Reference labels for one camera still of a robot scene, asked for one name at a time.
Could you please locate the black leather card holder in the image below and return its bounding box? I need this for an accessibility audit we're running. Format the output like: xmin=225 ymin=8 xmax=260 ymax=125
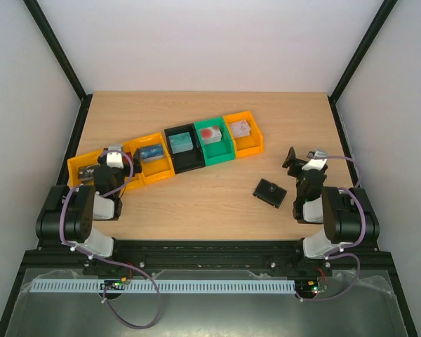
xmin=253 ymin=179 xmax=287 ymax=209

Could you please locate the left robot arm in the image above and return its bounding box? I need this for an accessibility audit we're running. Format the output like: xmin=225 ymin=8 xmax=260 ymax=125
xmin=35 ymin=146 xmax=142 ymax=260

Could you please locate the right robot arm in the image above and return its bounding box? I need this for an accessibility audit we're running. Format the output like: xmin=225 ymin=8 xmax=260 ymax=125
xmin=282 ymin=147 xmax=380 ymax=275

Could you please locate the blue card stack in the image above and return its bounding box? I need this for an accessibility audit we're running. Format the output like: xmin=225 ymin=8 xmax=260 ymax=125
xmin=139 ymin=143 xmax=165 ymax=163

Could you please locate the teal card stack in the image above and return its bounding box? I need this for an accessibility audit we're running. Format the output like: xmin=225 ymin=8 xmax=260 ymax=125
xmin=168 ymin=132 xmax=194 ymax=154

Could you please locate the white patterned card stack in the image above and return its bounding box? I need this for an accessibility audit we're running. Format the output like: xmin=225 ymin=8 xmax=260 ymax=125
xmin=229 ymin=119 xmax=251 ymax=138

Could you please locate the red circle card stack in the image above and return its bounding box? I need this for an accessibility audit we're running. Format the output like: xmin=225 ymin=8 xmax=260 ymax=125
xmin=199 ymin=125 xmax=222 ymax=145

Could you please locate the far left yellow bin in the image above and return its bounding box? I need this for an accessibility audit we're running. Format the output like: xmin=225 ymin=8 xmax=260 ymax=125
xmin=67 ymin=150 xmax=145 ymax=192

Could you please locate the right yellow bin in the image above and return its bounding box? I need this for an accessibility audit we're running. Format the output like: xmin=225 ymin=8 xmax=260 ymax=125
xmin=223 ymin=111 xmax=264 ymax=159

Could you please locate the green bin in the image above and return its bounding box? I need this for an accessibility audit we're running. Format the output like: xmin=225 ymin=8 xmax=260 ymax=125
xmin=194 ymin=117 xmax=235 ymax=166

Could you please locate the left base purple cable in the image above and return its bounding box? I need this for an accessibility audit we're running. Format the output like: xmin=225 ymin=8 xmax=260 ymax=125
xmin=91 ymin=258 xmax=162 ymax=331

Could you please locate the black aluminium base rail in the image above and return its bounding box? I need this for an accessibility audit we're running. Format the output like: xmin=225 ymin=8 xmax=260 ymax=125
xmin=20 ymin=239 xmax=394 ymax=275

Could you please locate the white slotted cable duct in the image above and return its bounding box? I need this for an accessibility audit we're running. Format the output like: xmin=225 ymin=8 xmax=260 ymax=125
xmin=30 ymin=279 xmax=295 ymax=294

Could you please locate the right frame post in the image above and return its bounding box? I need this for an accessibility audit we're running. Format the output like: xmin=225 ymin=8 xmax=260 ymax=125
xmin=328 ymin=0 xmax=399 ymax=103

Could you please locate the frame post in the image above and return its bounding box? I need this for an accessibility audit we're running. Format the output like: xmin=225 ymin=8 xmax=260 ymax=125
xmin=22 ymin=0 xmax=89 ymax=103
xmin=328 ymin=0 xmax=399 ymax=103

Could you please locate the left frame post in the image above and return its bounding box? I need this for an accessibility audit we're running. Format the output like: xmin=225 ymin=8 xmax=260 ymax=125
xmin=22 ymin=0 xmax=89 ymax=103

